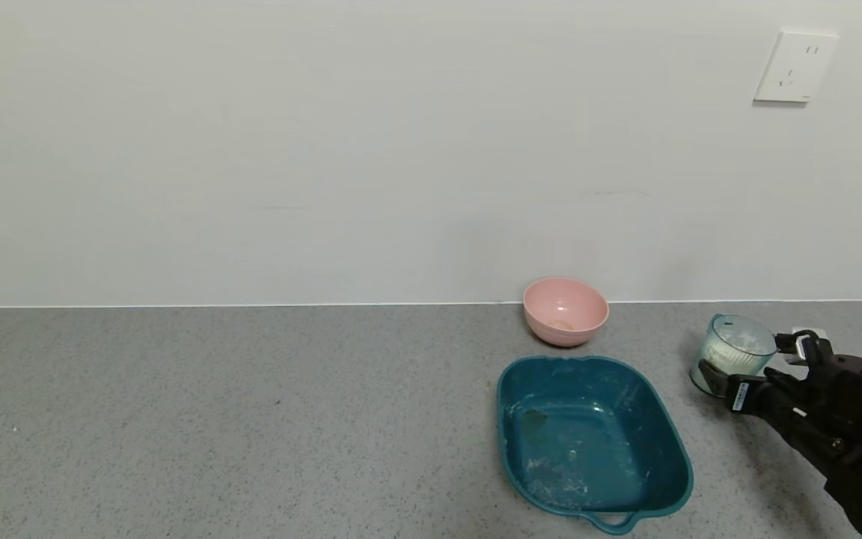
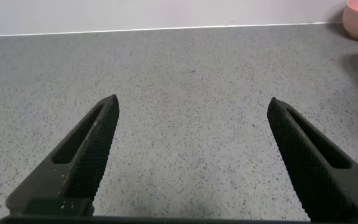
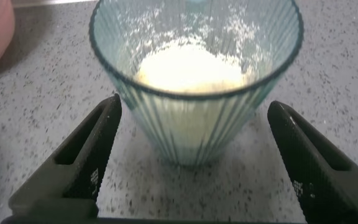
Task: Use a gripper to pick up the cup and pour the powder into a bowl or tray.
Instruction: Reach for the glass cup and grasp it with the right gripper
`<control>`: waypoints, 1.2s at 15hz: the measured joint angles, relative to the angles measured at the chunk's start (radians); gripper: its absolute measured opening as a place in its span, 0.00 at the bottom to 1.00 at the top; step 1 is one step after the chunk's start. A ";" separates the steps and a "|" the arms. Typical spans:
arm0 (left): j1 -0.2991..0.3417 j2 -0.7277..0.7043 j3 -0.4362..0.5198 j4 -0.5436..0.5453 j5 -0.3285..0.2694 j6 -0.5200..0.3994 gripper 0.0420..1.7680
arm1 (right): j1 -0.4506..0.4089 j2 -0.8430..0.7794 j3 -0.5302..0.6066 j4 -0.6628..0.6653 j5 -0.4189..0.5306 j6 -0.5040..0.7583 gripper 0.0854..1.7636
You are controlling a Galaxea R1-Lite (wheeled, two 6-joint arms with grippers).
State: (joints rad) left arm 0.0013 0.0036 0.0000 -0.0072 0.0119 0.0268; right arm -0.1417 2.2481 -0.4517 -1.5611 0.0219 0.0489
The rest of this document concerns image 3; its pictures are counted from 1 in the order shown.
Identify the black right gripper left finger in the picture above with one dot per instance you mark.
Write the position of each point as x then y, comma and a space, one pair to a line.
82, 161

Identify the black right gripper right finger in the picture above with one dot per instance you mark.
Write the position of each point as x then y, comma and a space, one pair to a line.
315, 174

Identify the pale yellow powder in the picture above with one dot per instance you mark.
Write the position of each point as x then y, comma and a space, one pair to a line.
191, 71

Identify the ribbed transparent teal cup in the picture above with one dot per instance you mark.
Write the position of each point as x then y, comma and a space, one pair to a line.
259, 18

